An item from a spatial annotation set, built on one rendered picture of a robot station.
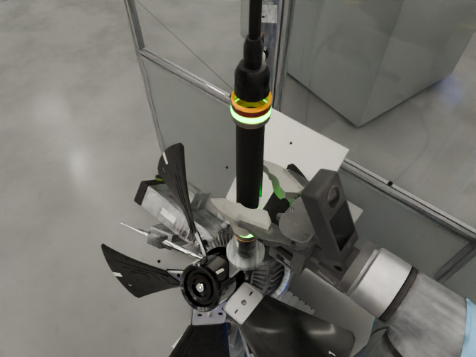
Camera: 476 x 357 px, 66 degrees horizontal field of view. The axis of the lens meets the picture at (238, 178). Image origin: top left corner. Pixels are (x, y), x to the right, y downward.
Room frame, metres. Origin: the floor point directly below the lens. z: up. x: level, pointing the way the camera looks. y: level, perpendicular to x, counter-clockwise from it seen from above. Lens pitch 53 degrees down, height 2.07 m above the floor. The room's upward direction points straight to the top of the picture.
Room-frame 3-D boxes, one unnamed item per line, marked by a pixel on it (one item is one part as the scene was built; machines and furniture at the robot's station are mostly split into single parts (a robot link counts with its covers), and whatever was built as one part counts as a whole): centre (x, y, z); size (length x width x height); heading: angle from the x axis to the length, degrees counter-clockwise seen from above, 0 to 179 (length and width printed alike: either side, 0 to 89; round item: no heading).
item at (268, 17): (0.92, -0.07, 1.55); 0.10 x 0.07 x 0.08; 175
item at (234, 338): (0.32, 0.01, 0.91); 0.12 x 0.08 x 0.12; 140
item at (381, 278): (0.17, -0.17, 1.64); 0.08 x 0.05 x 0.08; 140
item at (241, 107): (0.30, -0.01, 1.81); 0.04 x 0.04 x 0.03
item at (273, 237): (0.23, -0.04, 1.66); 0.09 x 0.05 x 0.02; 72
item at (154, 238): (0.53, 0.25, 1.08); 0.07 x 0.04 x 0.06; 61
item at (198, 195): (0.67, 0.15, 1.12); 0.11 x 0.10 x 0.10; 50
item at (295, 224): (0.22, -0.11, 1.63); 0.12 x 0.08 x 0.09; 50
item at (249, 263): (0.31, -0.01, 1.50); 0.09 x 0.07 x 0.10; 175
